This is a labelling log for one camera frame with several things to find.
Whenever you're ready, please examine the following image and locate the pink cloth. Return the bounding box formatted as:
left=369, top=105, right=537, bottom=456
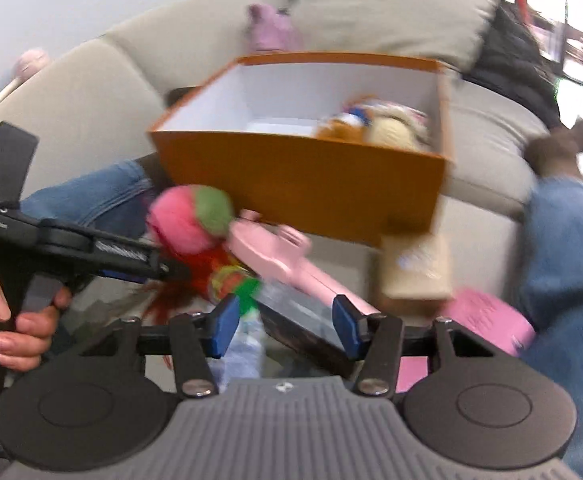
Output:
left=246, top=2, right=305, bottom=56

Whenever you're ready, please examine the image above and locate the pink green plush ball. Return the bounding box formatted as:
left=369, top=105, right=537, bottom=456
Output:
left=146, top=185, right=235, bottom=256

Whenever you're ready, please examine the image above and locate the person's right leg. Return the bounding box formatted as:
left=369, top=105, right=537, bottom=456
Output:
left=514, top=177, right=583, bottom=480

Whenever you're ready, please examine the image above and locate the colourful feather toy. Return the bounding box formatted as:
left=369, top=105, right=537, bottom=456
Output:
left=142, top=247, right=265, bottom=328

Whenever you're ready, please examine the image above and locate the pink booklet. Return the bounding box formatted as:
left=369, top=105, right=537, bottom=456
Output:
left=396, top=287, right=537, bottom=393

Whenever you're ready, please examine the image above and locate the person's left leg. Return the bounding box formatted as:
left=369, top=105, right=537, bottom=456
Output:
left=19, top=160, right=155, bottom=231

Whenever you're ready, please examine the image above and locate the small brown wooden block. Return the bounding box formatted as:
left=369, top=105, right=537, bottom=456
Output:
left=377, top=234, right=453, bottom=318

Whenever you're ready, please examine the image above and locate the person's leg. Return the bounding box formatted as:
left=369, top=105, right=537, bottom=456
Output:
left=19, top=160, right=155, bottom=231
left=514, top=177, right=583, bottom=480

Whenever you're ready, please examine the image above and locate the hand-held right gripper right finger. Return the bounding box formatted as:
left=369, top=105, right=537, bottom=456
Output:
left=331, top=294, right=502, bottom=398

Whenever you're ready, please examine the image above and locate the orange cardboard box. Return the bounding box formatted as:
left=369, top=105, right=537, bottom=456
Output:
left=148, top=51, right=456, bottom=248

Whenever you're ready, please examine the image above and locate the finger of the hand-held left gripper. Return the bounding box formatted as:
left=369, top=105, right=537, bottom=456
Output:
left=90, top=230, right=195, bottom=285

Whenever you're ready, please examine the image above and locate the person's left hand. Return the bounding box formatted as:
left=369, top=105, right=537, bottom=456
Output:
left=0, top=267, right=72, bottom=373

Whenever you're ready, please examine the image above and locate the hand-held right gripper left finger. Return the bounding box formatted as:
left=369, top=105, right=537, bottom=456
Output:
left=79, top=292, right=242, bottom=398

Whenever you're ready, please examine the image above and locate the black cushion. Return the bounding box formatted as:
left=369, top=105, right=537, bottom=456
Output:
left=464, top=2, right=565, bottom=131

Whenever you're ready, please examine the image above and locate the brown white plush toy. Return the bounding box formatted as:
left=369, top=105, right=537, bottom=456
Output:
left=316, top=105, right=377, bottom=141

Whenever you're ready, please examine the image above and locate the pink selfie stick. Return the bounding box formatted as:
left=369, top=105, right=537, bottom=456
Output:
left=229, top=210, right=379, bottom=321

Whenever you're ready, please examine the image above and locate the beige sofa cushion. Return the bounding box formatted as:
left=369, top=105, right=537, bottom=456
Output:
left=291, top=0, right=499, bottom=73

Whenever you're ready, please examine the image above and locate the black glossy box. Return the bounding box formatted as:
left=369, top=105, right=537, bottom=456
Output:
left=256, top=290, right=372, bottom=381

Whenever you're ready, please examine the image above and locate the dark brown sock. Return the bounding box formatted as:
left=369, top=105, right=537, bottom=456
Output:
left=521, top=120, right=583, bottom=181

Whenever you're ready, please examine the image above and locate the grey fabric sofa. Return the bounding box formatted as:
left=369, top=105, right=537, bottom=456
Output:
left=0, top=0, right=572, bottom=411

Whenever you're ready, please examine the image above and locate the pink fluffy item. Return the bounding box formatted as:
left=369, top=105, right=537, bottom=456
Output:
left=12, top=47, right=52, bottom=81

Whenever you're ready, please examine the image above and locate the cream plush doll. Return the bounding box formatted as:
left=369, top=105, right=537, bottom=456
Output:
left=364, top=105, right=432, bottom=151

